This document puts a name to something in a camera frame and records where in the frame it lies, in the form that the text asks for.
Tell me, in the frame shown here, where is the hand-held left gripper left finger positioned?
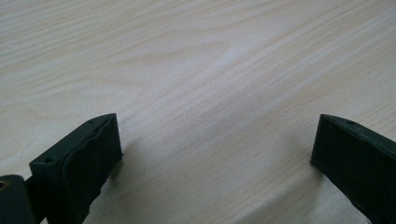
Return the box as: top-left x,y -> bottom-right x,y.
29,112 -> 123,224

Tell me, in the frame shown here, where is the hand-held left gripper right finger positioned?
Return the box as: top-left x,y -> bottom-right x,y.
310,113 -> 396,224

